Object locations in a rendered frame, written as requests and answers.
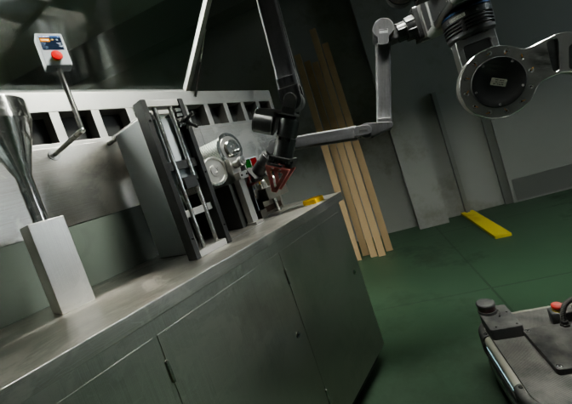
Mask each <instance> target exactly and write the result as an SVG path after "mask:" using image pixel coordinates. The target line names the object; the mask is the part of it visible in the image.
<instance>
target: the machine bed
mask: <svg viewBox="0 0 572 404"><path fill-rule="evenodd" d="M324 198H326V199H325V200H323V201H322V202H320V203H318V204H315V205H311V206H307V207H303V206H304V205H303V203H301V204H299V205H297V206H295V205H296V204H298V203H300V202H303V201H300V202H293V203H290V204H286V205H283V208H282V210H279V211H276V212H273V213H270V214H268V215H269V216H268V217H266V218H264V221H266V220H268V219H270V218H272V217H274V216H276V215H277V216H276V217H275V218H273V219H270V220H268V221H266V222H265V223H263V224H261V225H259V226H257V227H255V228H254V229H252V230H249V231H247V232H246V233H244V234H242V235H241V236H238V237H236V238H234V239H232V242H230V243H227V244H226V245H224V246H222V247H220V248H217V249H215V250H214V251H213V252H211V253H208V254H206V255H204V256H203V257H202V258H200V259H199V260H192V261H189V259H188V257H187V255H183V256H177V257H171V256H169V257H171V258H165V257H164V258H165V259H160V257H159V255H158V256H157V257H155V258H153V259H150V260H147V261H146V262H144V263H142V264H140V265H136V266H135V267H133V268H131V269H129V270H126V271H124V272H122V273H120V274H118V275H116V276H114V277H111V278H109V279H107V280H105V281H103V282H101V283H98V284H96V285H94V286H92V290H93V293H94V296H95V299H94V300H92V301H90V302H88V303H87V304H84V305H82V306H80V307H78V308H76V309H75V310H72V311H70V312H68V313H66V314H64V315H58V314H53V311H52V310H51V307H50V306H49V307H47V308H45V309H43V310H40V311H38V312H36V313H34V314H32V315H30V316H28V317H25V318H23V319H21V320H19V321H17V322H14V323H12V324H10V325H8V326H6V327H4V328H1V329H0V404H21V403H22V402H24V401H26V400H27V399H29V398H31V397H32V396H34V395H35V394H36V393H38V392H40V391H41V390H43V389H45V388H46V387H48V386H50V385H51V384H52V383H54V382H56V381H57V380H59V379H60V378H62V377H64V376H66V375H67V374H68V373H70V372H71V371H73V370H75V369H76V368H78V367H80V366H81V365H83V364H84V363H85V362H87V361H89V360H91V359H92V358H94V357H95V356H97V355H98V354H100V353H101V352H103V351H104V350H106V349H108V348H110V347H111V346H113V345H114V344H116V343H117V342H119V341H120V340H122V339H124V338H126V337H127V336H129V335H130V334H131V333H133V332H135V331H136V330H138V329H139V328H141V327H143V326H145V325H146V324H147V323H148V322H150V321H152V320H154V319H155V318H157V317H158V316H160V315H162V314H163V313H164V312H166V311H167V310H170V309H171V308H173V307H174V306H176V305H177V304H179V303H180V302H182V301H183V300H185V299H187V298H189V297H190V296H192V295H193V294H194V293H196V292H198V291H199V290H201V289H202V288H204V287H206V286H208V285H209V284H210V283H212V282H214V281H215V280H217V279H218V278H220V277H222V276H223V275H225V274H226V273H227V272H229V271H231V270H233V269H234V268H236V267H238V266H239V265H240V264H242V263H243V262H245V261H247V260H248V259H250V258H252V257H253V256H255V255H256V254H257V253H259V252H261V251H262V250H264V249H266V248H268V247H269V246H271V245H272V244H273V243H275V242H277V241H278V240H280V239H282V238H283V237H285V236H287V235H288V234H289V233H291V232H292V231H294V230H296V229H298V228H299V227H301V226H302V225H303V224H305V223H307V222H308V221H310V220H311V219H313V218H315V217H317V216H318V215H319V214H321V213H322V212H324V211H326V210H327V209H329V208H331V207H333V206H334V205H335V204H336V203H338V202H340V201H342V200H343V196H342V194H341V192H336V193H333V194H329V195H325V196H323V199H324ZM294 206H295V207H294ZM292 207H293V208H292ZM289 208H290V210H288V211H286V212H284V213H281V212H283V211H285V210H287V209H289ZM279 213H281V214H279ZM278 214H279V215H278ZM264 221H263V222H264Z"/></svg>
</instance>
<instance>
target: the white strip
mask: <svg viewBox="0 0 572 404"><path fill-rule="evenodd" d="M116 141H117V143H118V146H119V148H120V151H121V153H122V156H123V160H124V162H125V164H126V167H127V169H128V172H129V176H130V178H131V180H132V183H133V186H134V189H135V192H136V195H137V197H138V199H139V202H140V205H141V208H142V211H143V213H144V215H145V218H146V222H147V224H148V226H149V229H150V232H151V234H152V238H153V241H154V242H155V245H156V248H157V251H158V254H159V257H160V259H165V258H171V257H177V256H183V255H187V254H186V250H185V248H184V245H183V243H182V240H181V238H180V234H179V232H178V229H177V226H176V224H175V221H174V217H173V215H172V213H171V210H170V207H169V204H168V201H167V198H166V196H165V194H164V191H163V187H162V185H161V182H160V179H159V178H158V175H157V170H156V169H155V166H154V163H153V160H152V157H151V154H150V152H149V149H148V147H147V144H146V140H145V138H144V135H143V133H142V130H141V128H140V124H139V121H138V119H137V120H136V121H134V122H132V123H131V124H130V125H128V126H127V127H126V128H125V129H124V130H122V131H121V132H119V133H118V134H116V135H115V136H114V137H113V138H111V139H110V140H108V141H107V142H106V144H107V145H112V144H114V143H115V142H116ZM175 255H176V256H175ZM169 256H171V257H169ZM164 257H165V258H164Z"/></svg>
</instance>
